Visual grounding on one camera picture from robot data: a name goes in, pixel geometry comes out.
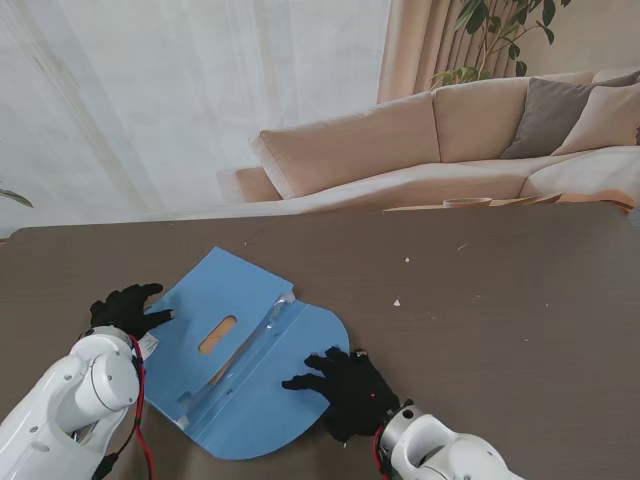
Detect wooden coffee table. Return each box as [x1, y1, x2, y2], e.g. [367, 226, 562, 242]
[382, 191, 637, 215]

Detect beige cushion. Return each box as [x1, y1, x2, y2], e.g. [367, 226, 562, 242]
[552, 84, 640, 157]

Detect blue file folder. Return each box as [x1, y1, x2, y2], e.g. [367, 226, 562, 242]
[141, 246, 350, 461]

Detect tall green leafy plant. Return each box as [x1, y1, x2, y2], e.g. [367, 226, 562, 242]
[430, 0, 574, 90]

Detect brown paper envelope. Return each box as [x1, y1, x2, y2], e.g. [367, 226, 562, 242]
[199, 315, 238, 386]

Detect small green plant leaves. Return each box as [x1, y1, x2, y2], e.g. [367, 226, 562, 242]
[0, 188, 34, 209]

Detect beige sofa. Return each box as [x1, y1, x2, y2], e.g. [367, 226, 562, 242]
[234, 67, 640, 204]

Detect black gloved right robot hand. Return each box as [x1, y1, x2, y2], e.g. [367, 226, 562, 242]
[281, 347, 401, 444]

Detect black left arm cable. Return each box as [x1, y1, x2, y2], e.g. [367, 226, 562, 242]
[93, 414, 141, 477]

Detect beige pleated curtain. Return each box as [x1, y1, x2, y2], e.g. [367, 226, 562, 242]
[377, 0, 501, 104]

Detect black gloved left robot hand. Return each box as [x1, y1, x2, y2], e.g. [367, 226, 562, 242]
[89, 282, 175, 341]

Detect grey cushion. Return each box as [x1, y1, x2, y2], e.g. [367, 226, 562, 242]
[499, 77, 599, 160]

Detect round wooden tray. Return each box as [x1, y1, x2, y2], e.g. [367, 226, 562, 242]
[442, 197, 494, 209]

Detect red left arm cable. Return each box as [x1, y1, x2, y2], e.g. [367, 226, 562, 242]
[129, 334, 157, 480]

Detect white sheer curtain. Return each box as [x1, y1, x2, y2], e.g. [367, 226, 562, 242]
[0, 0, 394, 226]

